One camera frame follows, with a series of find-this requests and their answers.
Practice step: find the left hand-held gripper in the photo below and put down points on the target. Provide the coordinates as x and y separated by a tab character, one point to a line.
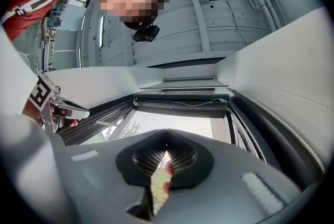
40	92

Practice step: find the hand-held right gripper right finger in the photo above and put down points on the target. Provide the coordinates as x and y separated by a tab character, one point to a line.
224	186

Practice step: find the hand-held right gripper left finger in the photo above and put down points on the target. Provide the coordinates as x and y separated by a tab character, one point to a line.
104	178

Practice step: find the dark framed window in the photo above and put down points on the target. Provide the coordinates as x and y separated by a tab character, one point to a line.
100	113

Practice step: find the person's left forearm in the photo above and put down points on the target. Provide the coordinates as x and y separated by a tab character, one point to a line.
30	112

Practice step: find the person's left hand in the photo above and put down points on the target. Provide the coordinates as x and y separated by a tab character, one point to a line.
61	121

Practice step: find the metal shelf rack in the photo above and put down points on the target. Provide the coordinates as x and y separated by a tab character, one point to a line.
48	45

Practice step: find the narrow ceiling light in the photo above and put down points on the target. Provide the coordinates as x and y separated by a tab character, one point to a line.
83	23
101	32
80	58

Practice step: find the grey roller blind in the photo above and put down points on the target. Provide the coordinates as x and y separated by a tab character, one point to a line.
188	83

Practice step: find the white fabric curtain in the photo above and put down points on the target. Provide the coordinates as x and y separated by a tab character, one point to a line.
281	66

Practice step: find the black head camera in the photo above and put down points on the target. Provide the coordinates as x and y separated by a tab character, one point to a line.
146	34

